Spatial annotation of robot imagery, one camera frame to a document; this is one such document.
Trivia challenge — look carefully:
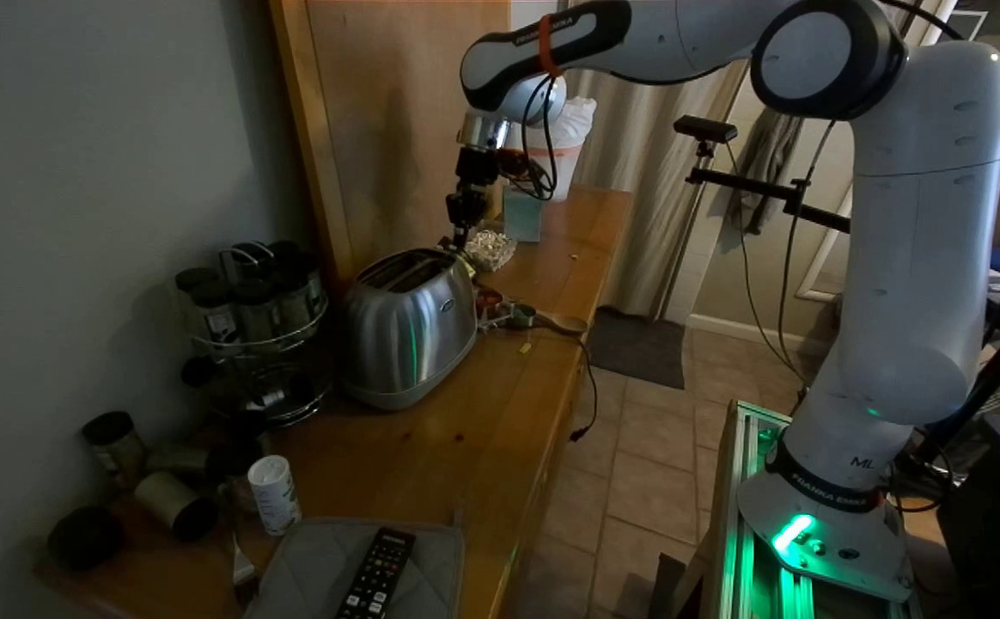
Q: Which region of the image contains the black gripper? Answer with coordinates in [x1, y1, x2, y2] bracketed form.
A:
[437, 142, 518, 261]

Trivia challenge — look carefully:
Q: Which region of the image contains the silver two-slot toaster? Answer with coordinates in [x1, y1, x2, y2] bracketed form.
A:
[333, 245, 480, 411]

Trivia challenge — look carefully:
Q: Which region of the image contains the clear container of white pieces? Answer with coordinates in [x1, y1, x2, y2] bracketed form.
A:
[461, 226, 518, 279]

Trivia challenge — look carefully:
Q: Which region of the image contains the blue cube box with hole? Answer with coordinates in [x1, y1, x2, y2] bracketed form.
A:
[503, 184, 549, 247]

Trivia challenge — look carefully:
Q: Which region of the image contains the large plywood back panel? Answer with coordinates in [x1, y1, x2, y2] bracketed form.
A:
[264, 0, 531, 292]

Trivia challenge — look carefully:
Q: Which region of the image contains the white plastic bag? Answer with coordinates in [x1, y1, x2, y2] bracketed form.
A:
[540, 93, 602, 205]

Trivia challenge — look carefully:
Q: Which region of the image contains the beige curtain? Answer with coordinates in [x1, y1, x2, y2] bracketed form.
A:
[565, 63, 757, 326]

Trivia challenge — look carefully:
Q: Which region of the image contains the dark grey floor mat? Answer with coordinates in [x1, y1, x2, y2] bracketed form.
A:
[582, 301, 696, 391]

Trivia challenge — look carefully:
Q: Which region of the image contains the wooden dresser with drawers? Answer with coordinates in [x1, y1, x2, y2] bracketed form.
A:
[36, 184, 644, 619]

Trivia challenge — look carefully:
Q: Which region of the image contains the black remote control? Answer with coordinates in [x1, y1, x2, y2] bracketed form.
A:
[333, 524, 419, 619]

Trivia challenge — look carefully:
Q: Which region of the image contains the lying metal tin can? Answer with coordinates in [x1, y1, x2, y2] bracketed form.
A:
[132, 466, 223, 543]

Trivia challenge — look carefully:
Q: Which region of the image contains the upright metal tin can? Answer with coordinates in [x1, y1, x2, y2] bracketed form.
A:
[75, 404, 144, 493]

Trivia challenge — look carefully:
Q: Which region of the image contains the dark round tin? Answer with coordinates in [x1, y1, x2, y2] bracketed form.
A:
[45, 501, 127, 573]

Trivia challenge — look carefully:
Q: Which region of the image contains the black cable with orange connector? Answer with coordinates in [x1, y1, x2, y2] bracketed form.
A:
[517, 11, 565, 199]

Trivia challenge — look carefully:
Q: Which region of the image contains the black toaster power cord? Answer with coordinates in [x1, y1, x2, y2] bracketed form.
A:
[545, 317, 606, 448]

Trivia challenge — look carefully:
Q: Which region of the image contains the black camera on stand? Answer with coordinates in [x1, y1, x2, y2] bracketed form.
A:
[648, 109, 860, 326]

